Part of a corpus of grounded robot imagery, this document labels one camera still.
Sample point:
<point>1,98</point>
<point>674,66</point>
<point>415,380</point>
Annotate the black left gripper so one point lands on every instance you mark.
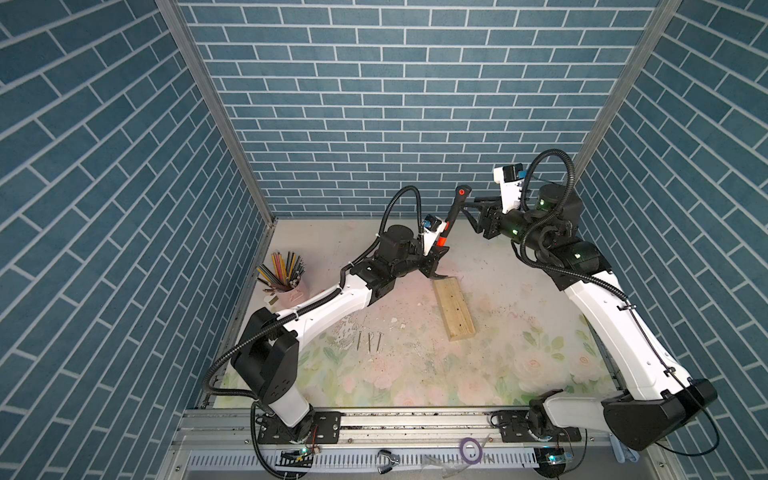
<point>429,261</point>

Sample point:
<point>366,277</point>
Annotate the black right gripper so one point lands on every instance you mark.
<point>492,215</point>

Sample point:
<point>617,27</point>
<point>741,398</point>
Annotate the red-handled claw hammer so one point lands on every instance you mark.
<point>462,192</point>

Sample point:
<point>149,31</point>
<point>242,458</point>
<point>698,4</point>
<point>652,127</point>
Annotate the wooden block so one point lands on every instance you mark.
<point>453,309</point>

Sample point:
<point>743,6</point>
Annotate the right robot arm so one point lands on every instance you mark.
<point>658,394</point>

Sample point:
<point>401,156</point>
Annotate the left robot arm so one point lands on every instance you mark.
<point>263,365</point>

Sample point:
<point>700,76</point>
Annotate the pink pencil cup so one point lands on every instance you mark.
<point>294,296</point>

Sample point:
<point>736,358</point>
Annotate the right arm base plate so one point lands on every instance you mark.
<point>516,426</point>

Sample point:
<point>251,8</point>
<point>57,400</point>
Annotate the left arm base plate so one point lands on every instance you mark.
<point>317,427</point>

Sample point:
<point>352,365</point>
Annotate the aluminium mounting rail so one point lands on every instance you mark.
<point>433,443</point>

